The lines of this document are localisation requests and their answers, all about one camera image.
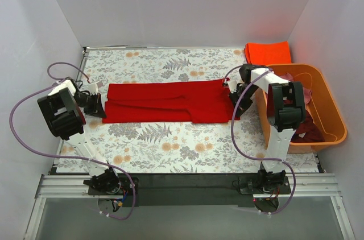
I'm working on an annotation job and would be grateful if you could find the orange plastic basket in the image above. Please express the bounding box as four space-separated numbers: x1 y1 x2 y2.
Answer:
269 63 347 154

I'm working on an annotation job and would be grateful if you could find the red t shirt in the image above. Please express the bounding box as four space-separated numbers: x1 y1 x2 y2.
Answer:
102 79 234 124

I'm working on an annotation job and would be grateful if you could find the folded orange t shirt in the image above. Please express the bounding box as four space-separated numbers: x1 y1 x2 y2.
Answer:
244 41 292 65

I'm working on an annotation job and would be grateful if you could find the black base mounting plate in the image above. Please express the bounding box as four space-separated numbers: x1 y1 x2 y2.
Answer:
87 173 292 208

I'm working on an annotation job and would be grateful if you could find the dark maroon t shirt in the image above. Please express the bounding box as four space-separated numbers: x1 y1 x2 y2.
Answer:
291 111 325 143

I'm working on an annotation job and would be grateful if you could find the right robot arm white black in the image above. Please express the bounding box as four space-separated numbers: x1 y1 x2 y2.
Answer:
222 64 306 193

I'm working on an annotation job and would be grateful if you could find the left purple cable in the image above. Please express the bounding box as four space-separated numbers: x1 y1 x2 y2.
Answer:
9 62 137 221

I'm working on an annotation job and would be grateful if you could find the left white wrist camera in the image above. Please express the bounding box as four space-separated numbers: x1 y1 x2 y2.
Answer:
85 81 104 95

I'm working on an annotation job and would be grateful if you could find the pink t shirt in basket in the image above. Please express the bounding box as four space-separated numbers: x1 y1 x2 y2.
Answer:
280 73 312 105

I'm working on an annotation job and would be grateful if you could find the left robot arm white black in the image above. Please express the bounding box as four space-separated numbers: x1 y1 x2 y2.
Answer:
37 77 121 195

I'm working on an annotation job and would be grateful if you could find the aluminium frame rail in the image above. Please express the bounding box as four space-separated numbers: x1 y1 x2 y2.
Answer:
24 173 355 239

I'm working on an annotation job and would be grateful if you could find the floral patterned table mat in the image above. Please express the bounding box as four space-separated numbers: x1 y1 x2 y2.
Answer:
56 48 319 174

